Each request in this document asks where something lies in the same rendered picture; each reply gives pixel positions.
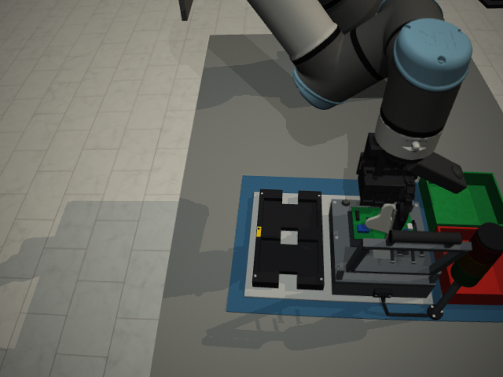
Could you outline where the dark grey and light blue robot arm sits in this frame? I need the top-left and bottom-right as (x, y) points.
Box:
(247, 0), (472, 194)

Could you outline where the green circuit board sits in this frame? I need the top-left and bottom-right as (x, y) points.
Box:
(351, 207), (413, 240)

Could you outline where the red bin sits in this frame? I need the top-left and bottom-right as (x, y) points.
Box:
(435, 226), (503, 306)

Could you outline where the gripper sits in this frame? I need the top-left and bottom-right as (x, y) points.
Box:
(356, 133), (422, 239)

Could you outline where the green bin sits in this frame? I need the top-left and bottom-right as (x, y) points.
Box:
(418, 171), (503, 231)

